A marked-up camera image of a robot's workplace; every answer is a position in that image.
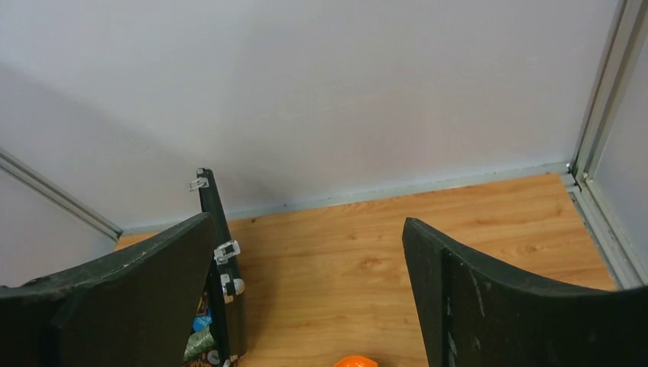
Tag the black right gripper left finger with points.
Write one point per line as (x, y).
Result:
(132, 307)

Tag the orange curved toy block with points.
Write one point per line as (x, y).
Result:
(356, 361)

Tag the black poker chip case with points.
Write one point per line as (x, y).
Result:
(219, 335)

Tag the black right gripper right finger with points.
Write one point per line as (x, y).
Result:
(476, 310)

